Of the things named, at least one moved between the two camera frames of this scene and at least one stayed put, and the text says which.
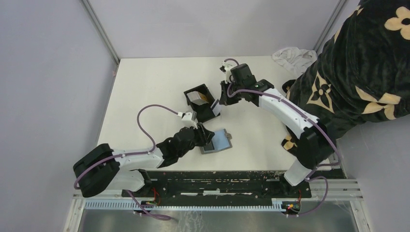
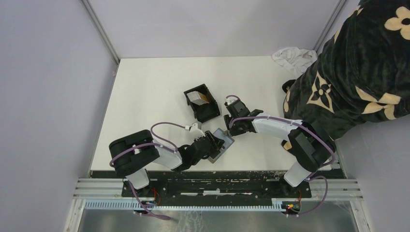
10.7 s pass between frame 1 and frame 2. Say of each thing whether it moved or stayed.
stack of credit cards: stayed
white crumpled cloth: stayed
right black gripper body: moved
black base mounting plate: stayed
